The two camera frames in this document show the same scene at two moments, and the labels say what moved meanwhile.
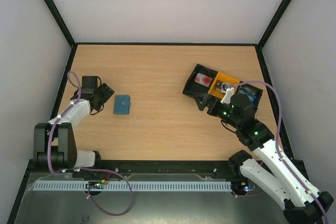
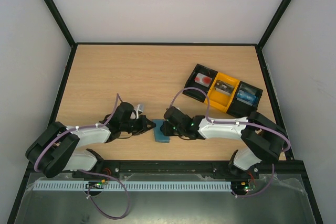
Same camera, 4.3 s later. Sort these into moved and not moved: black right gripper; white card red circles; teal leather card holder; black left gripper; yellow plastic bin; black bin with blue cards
Moved: black right gripper; teal leather card holder; black left gripper
Not moved: yellow plastic bin; black bin with blue cards; white card red circles
